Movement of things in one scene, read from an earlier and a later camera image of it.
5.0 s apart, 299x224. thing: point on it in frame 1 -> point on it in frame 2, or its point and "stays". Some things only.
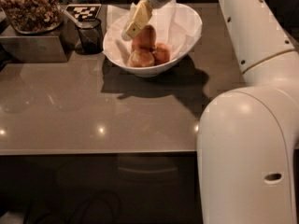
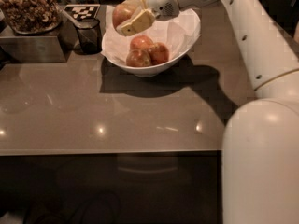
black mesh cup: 91,35 stays
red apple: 146,39 -> 121,13
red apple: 162,53 stays
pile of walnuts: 32,8 stays
